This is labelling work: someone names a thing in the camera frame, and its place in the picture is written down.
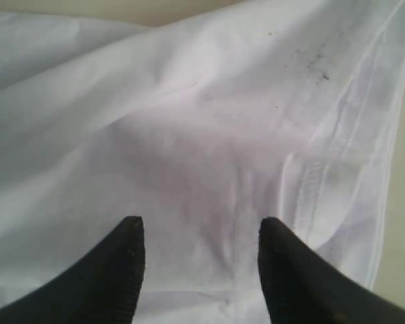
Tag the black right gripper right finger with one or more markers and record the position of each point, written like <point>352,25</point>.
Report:
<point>300,287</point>

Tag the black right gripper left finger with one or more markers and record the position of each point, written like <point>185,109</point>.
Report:
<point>102,287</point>

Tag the white t-shirt red lettering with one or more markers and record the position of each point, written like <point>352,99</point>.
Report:
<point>202,127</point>

